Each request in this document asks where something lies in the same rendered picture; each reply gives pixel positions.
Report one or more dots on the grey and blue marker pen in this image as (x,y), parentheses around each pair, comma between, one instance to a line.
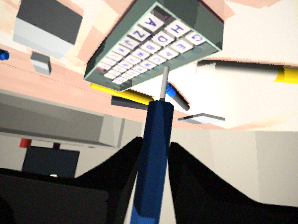
(177,97)
(4,55)

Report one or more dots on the blue stylus with grey tip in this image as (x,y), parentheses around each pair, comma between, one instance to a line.
(149,188)

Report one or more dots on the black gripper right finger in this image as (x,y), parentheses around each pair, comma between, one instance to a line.
(200,196)

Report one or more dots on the dark grey cylinder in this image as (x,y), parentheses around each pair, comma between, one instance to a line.
(124,102)

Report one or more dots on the white cube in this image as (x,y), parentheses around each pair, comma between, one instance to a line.
(47,26)

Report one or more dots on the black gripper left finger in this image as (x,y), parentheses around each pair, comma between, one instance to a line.
(99,196)

